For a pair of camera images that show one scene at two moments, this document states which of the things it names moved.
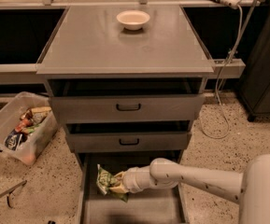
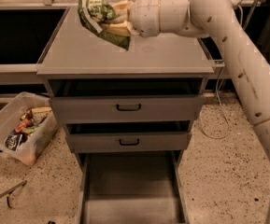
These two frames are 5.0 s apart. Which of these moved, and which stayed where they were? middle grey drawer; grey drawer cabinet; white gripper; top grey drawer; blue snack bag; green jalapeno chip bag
Moved: green jalapeno chip bag; white gripper
Stayed: top grey drawer; blue snack bag; grey drawer cabinet; middle grey drawer
